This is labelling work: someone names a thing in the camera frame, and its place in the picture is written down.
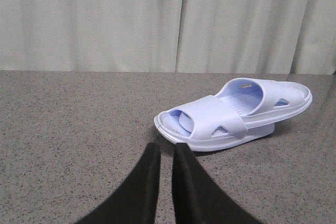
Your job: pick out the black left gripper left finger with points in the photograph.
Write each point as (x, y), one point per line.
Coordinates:
(134, 201)

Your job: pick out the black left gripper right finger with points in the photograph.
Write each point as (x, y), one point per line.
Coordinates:
(197, 198)

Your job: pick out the light blue slipper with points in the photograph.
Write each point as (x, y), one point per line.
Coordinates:
(207, 124)
(260, 102)

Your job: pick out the pale grey-green curtain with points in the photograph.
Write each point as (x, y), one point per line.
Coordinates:
(226, 36)

